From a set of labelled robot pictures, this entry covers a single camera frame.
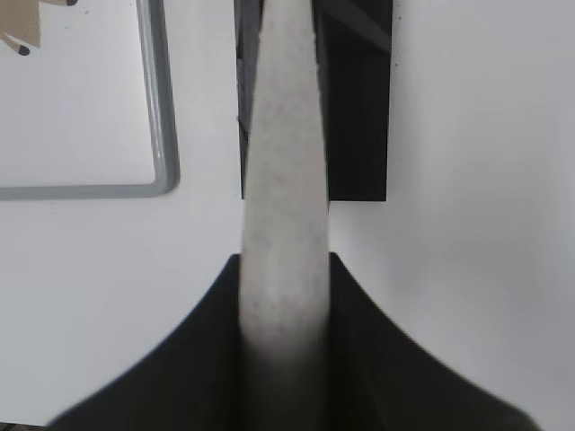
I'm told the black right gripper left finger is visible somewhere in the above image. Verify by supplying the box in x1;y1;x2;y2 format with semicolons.
49;254;243;430

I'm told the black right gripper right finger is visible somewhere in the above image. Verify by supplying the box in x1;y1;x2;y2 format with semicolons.
329;253;539;430

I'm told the white-handled kitchen knife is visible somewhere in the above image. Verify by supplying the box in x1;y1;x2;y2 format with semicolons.
240;1;329;363

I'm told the white grey-rimmed cutting board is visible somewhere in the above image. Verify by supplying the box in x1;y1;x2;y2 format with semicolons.
1;1;180;201

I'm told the black knife stand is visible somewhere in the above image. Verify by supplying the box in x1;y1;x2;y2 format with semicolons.
234;0;394;202

